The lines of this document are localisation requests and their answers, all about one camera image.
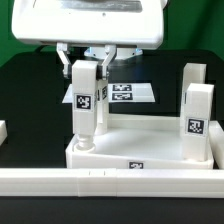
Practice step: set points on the white desk tabletop tray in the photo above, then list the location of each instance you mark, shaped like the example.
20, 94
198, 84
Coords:
137, 142

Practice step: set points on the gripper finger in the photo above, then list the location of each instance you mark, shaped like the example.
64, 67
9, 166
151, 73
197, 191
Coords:
107, 54
63, 51

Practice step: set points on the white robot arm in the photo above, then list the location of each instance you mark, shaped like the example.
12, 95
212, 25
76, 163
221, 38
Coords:
110, 24

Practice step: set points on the white block at left edge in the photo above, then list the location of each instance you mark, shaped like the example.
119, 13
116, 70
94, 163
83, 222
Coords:
3, 131

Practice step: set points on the white L-shaped fence wall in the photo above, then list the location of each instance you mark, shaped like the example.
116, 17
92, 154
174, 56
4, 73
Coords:
85, 182

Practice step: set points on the white marker base plate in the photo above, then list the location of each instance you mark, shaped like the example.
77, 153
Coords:
118, 93

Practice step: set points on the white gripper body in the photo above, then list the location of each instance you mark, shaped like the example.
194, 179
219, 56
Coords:
125, 23

